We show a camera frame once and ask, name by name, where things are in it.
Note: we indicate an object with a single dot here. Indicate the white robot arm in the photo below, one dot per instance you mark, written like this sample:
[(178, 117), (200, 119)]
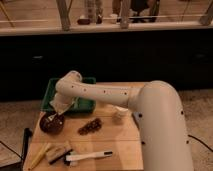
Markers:
[(162, 125)]

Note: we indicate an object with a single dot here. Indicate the brown grape bunch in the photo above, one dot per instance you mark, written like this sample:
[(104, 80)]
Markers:
[(91, 127)]

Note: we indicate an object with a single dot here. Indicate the wooden scrub brush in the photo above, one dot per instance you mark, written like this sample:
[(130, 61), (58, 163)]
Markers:
[(57, 152)]

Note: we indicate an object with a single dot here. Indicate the black chair frame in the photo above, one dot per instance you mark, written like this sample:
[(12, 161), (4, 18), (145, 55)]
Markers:
[(18, 166)]

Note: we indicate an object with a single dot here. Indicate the green plastic tray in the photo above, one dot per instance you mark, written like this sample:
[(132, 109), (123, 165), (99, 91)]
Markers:
[(80, 105)]

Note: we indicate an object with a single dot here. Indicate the white dish brush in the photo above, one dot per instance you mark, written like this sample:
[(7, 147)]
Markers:
[(68, 159)]

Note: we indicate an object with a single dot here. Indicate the purple bowl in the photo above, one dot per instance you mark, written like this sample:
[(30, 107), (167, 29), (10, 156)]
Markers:
[(52, 127)]

